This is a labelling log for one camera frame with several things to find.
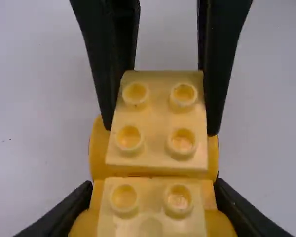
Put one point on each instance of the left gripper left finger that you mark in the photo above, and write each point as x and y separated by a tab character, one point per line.
59	212

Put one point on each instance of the yellow toy car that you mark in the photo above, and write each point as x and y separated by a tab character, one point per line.
98	143

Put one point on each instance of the yellow toy brick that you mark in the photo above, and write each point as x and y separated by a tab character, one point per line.
158	118

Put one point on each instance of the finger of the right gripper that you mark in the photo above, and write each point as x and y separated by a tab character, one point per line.
108	49
222	49

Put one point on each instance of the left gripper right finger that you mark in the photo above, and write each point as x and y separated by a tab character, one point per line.
249	217

